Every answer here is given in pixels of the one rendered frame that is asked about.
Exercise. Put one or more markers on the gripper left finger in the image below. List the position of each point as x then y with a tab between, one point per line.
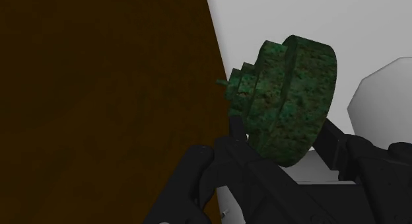
231	165

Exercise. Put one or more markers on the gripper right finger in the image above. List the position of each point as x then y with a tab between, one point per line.
370	165

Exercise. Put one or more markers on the green stepped round object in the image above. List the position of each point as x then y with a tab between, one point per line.
289	101

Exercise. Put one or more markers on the white rounded object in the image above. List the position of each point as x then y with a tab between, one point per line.
383	101

